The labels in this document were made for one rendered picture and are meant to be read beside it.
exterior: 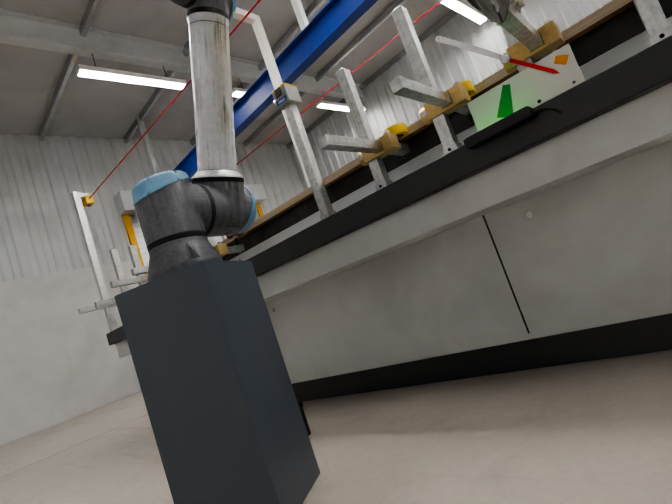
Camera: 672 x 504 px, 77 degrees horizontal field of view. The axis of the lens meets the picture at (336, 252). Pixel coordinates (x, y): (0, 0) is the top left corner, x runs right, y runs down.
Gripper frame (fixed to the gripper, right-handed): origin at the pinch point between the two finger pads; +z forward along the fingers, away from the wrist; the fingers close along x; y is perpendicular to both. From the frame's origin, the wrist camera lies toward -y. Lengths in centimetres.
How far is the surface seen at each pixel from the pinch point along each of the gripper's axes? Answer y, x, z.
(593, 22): -45.7, 10.7, -5.9
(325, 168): -783, -660, -304
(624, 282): -50, -6, 61
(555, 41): -26.9, 3.6, 0.0
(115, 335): -23, -276, 17
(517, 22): -7.5, 0.9, -0.6
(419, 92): -7.8, -23.7, 0.1
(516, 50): -26.5, -4.5, -3.1
